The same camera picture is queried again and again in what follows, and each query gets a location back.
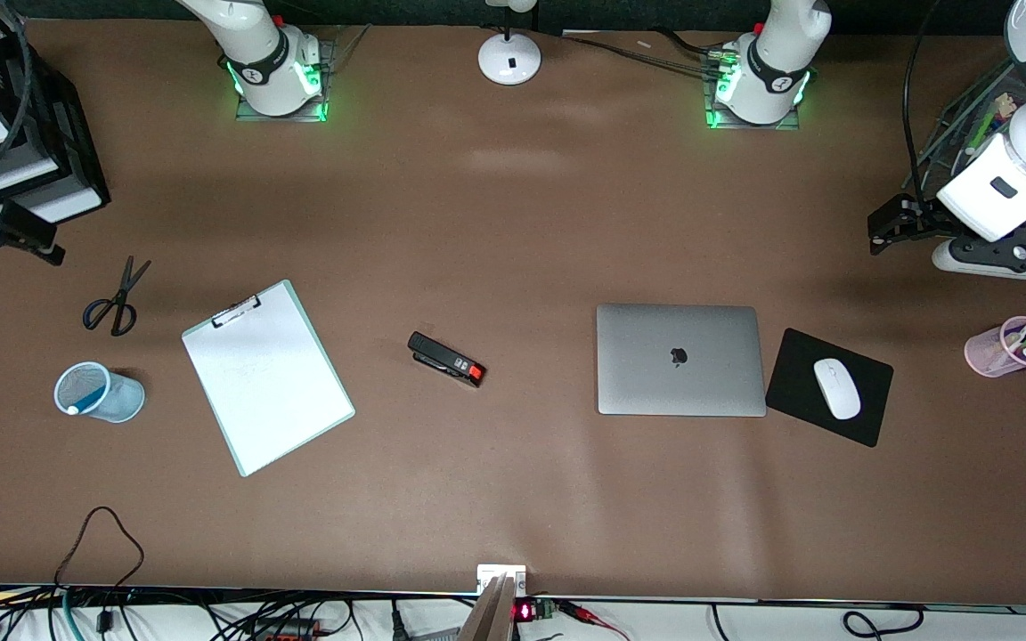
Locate blue marker white end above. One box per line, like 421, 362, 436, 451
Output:
66, 365, 110, 417

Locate silver laptop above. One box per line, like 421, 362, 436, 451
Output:
596, 303, 768, 418

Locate black scissors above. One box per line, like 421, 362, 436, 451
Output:
82, 256, 152, 337

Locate black stacked letter tray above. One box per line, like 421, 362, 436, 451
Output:
0, 0, 111, 234

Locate green pen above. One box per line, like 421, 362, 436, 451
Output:
967, 109, 1000, 155

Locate pink mesh pen cup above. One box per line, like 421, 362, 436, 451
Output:
964, 316, 1026, 378

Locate white computer mouse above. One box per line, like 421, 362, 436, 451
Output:
812, 358, 862, 421

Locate blue mesh pen cup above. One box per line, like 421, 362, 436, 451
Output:
53, 361, 146, 424

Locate black mouse pad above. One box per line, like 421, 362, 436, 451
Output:
764, 328, 895, 449

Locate mint green clipboard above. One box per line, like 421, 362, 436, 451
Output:
181, 280, 356, 478

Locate black stapler red tip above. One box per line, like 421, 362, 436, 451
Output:
407, 331, 486, 389

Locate white lamp base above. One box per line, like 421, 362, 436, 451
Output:
477, 0, 542, 87

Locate aluminium profile bar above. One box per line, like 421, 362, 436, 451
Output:
458, 574, 517, 641

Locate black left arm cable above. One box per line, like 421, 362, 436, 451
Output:
900, 0, 947, 202

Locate wire mesh desk organizer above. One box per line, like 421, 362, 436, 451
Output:
909, 53, 1026, 252

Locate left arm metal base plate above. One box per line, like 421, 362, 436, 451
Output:
703, 49, 806, 133

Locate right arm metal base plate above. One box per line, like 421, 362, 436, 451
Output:
235, 37, 338, 124

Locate black table cable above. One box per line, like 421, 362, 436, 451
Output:
562, 32, 721, 70
654, 28, 745, 61

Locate black looped cable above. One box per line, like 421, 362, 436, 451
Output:
54, 506, 145, 635

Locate black coiled cable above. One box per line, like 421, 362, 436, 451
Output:
841, 605, 925, 639

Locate red wire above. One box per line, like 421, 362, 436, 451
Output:
558, 599, 631, 641

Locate white mounting bracket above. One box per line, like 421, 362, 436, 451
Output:
476, 564, 528, 597

